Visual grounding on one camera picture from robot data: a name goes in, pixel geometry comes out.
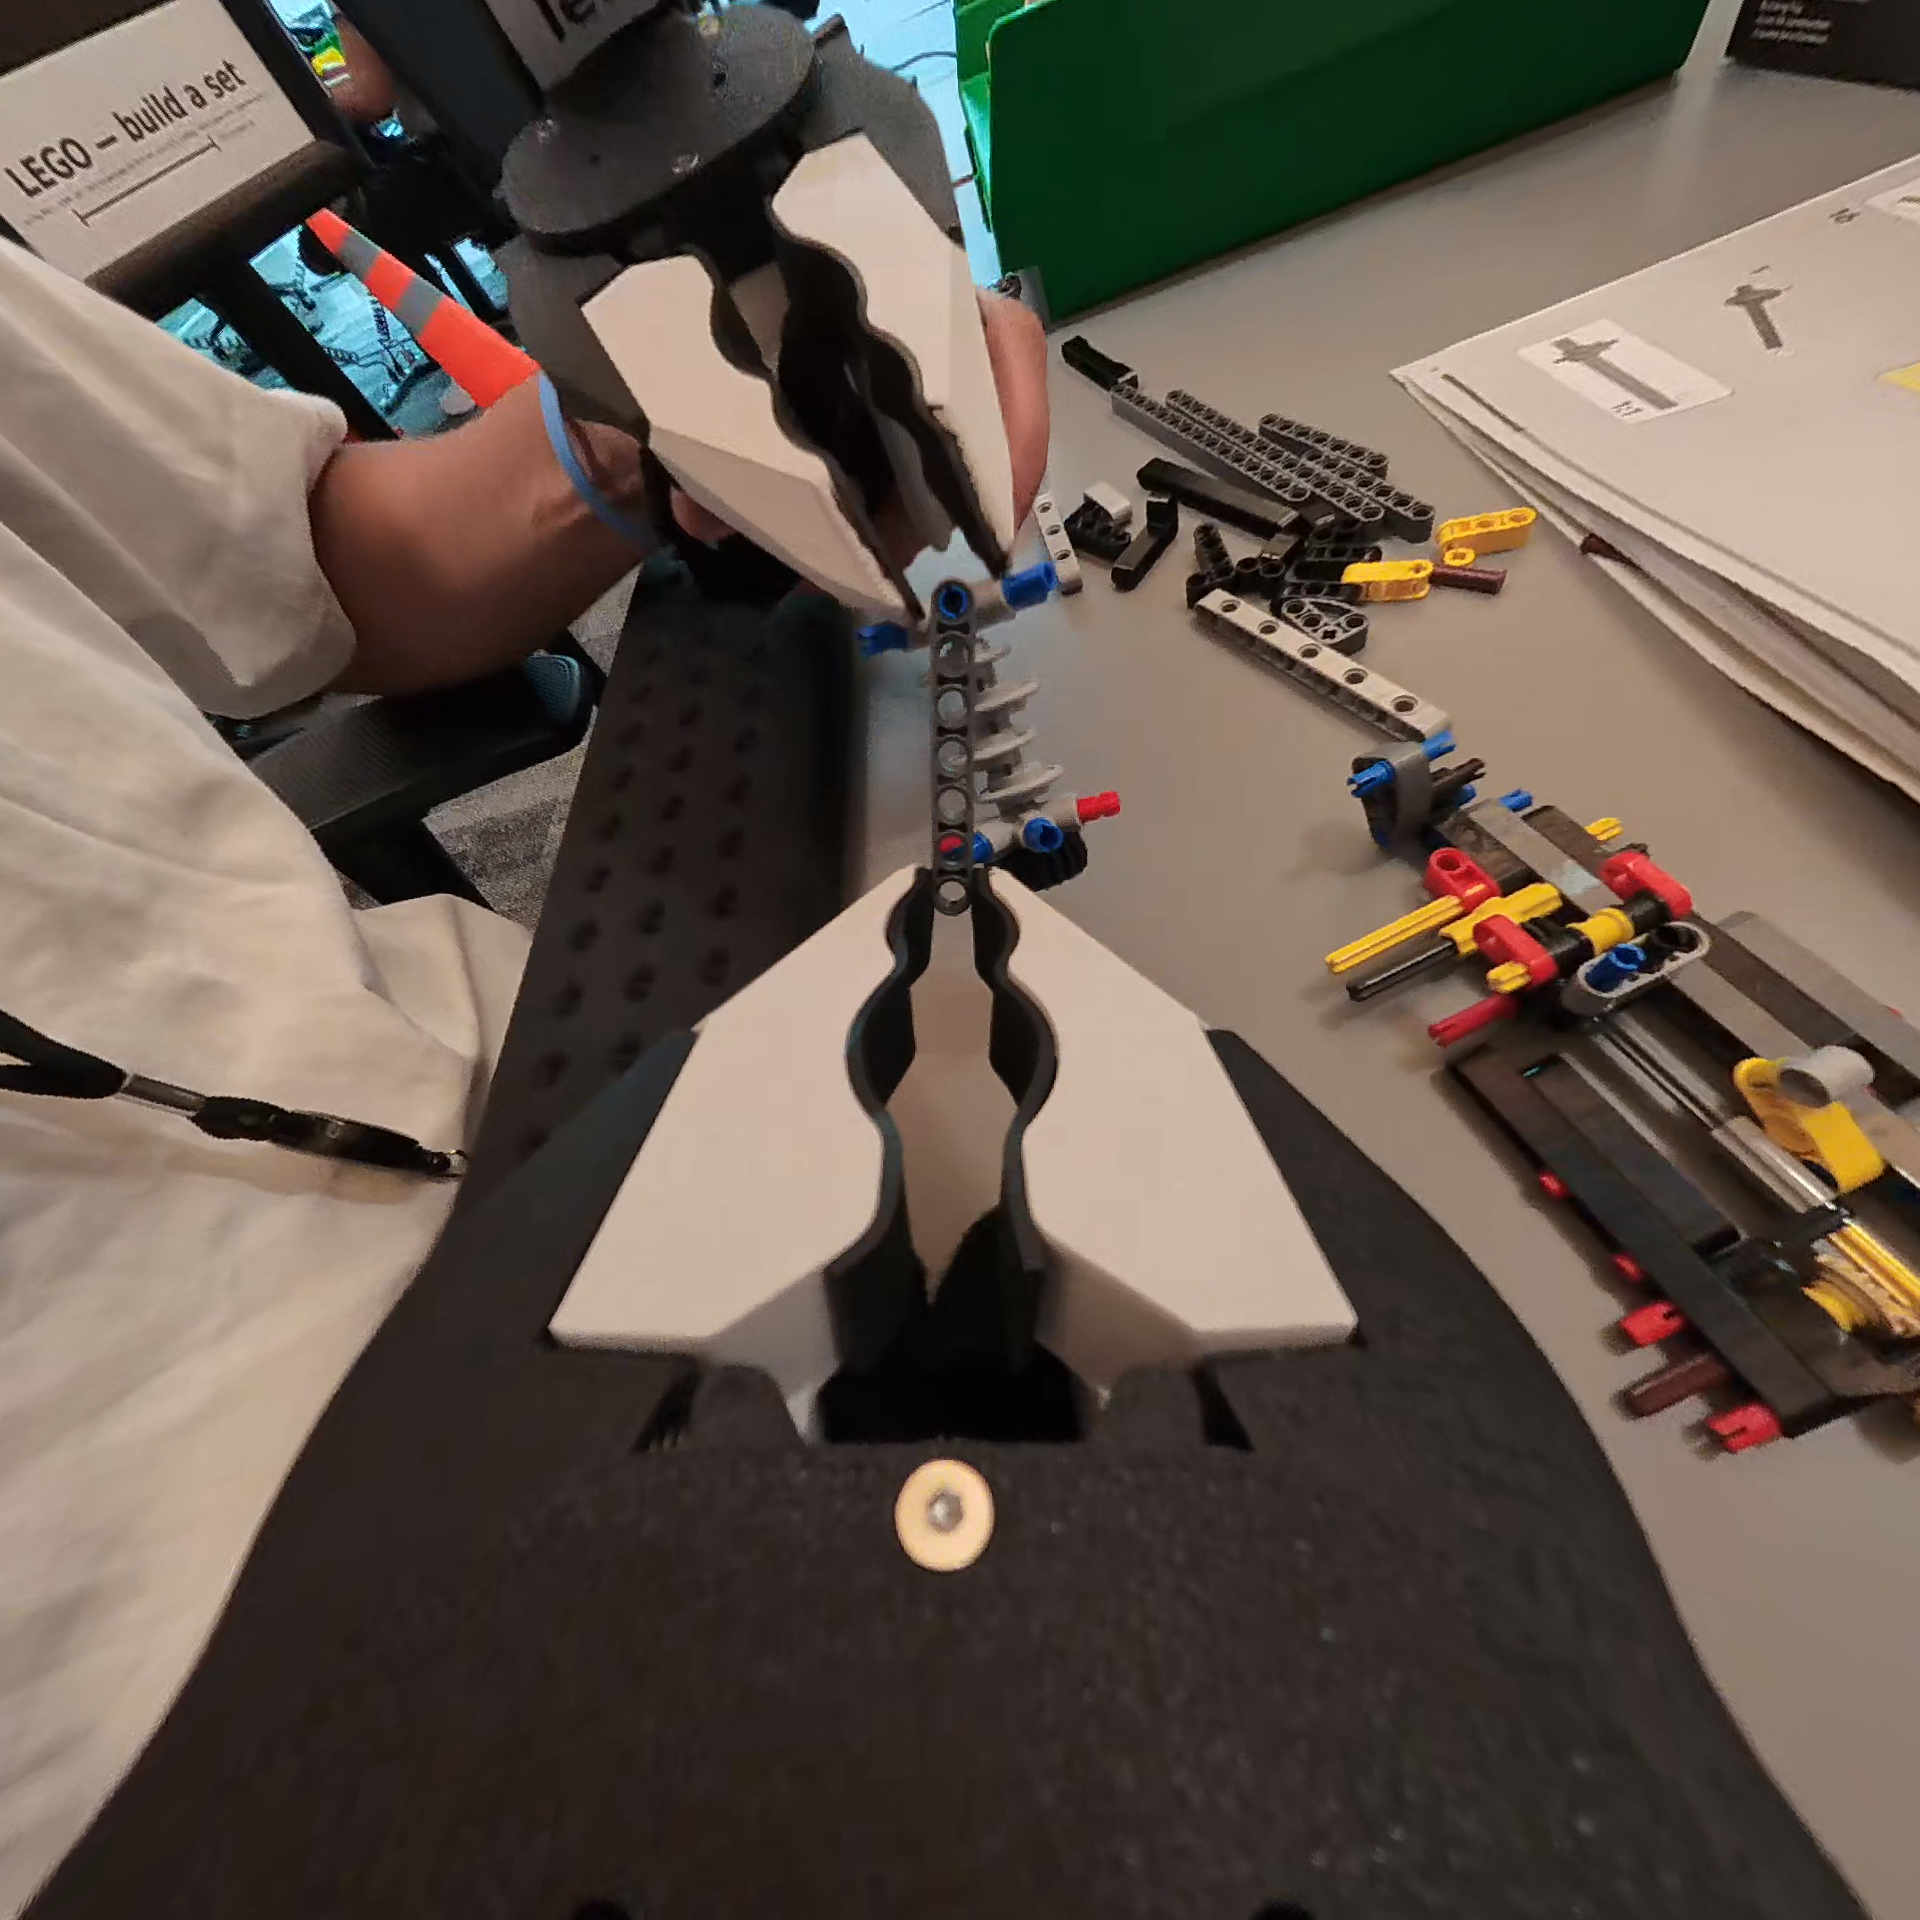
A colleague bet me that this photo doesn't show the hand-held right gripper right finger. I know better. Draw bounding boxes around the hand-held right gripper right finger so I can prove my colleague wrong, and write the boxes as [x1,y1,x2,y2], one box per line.
[976,866,1363,1423]

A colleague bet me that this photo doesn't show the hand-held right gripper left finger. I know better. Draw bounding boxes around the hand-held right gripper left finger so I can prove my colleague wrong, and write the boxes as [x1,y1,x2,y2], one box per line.
[547,866,925,1439]

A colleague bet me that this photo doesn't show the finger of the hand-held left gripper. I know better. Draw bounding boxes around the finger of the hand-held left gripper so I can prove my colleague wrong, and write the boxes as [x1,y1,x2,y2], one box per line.
[575,248,928,625]
[768,133,1022,587]

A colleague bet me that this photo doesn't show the dark grey lego beam assembly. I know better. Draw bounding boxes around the dark grey lego beam assembly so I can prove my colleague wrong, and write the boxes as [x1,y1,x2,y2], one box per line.
[856,563,1124,922]

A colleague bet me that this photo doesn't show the person's left forearm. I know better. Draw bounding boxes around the person's left forearm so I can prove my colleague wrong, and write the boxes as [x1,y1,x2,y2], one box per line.
[305,382,601,699]

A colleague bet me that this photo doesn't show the pile of black lego beams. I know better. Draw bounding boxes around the pile of black lego beams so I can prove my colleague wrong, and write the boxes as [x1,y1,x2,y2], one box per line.
[1055,336,1439,663]

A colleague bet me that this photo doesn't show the lego chassis assembly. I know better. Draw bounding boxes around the lego chassis assembly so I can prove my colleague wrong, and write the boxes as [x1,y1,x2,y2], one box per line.
[1323,733,1920,1461]

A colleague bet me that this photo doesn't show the long light grey lego beam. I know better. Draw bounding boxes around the long light grey lego beam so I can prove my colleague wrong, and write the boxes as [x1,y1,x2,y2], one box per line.
[1190,591,1454,749]

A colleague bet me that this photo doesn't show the lego instruction booklet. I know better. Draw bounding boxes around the lego instruction booklet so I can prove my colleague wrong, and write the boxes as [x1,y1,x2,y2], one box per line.
[1392,152,1920,806]

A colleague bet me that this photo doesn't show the lego set box yellow car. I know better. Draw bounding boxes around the lego set box yellow car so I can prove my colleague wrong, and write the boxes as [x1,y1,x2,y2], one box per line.
[1726,0,1920,93]

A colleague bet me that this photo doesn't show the person's left hand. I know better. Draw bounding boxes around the person's left hand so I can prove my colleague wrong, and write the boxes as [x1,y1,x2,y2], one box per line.
[596,289,1055,606]

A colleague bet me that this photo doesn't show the blue wristband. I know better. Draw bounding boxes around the blue wristband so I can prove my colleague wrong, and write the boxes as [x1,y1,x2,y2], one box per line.
[532,374,656,553]

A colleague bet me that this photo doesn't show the orange grey striped pole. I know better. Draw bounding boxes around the orange grey striped pole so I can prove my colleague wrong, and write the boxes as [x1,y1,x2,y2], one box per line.
[304,211,542,409]

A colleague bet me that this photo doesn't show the green plastic bin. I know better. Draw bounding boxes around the green plastic bin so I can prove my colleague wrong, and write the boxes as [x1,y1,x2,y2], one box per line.
[950,0,1711,326]

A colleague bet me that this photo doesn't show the black office chair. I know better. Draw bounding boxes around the black office chair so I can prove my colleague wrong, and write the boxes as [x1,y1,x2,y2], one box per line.
[216,646,601,904]

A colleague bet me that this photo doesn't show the white printed t-shirt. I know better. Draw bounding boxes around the white printed t-shirt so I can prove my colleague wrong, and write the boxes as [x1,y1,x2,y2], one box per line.
[0,241,534,1893]

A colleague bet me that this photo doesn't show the black lanyard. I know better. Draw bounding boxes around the black lanyard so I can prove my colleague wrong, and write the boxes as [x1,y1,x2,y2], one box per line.
[0,1009,471,1182]

